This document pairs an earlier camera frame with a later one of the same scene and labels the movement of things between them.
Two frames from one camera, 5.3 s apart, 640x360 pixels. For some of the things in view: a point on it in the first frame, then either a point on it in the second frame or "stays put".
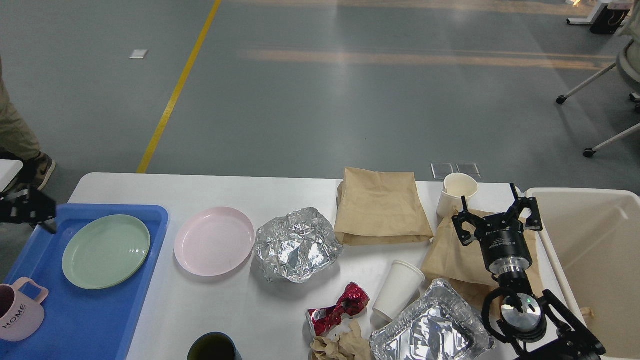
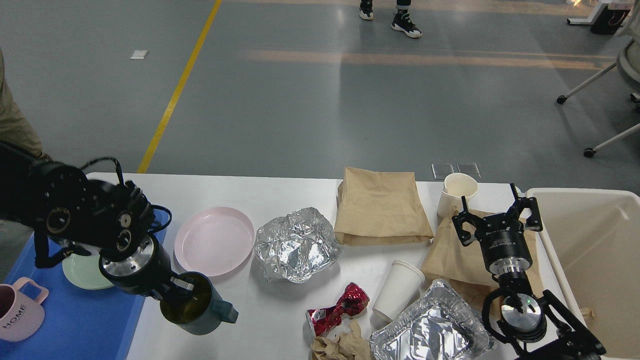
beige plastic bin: (589, 253) stays put
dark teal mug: (214, 346) -> (192, 303)
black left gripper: (33, 206) -> (140, 266)
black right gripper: (502, 238) stays put
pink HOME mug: (21, 316) stays put
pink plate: (214, 241) stays put
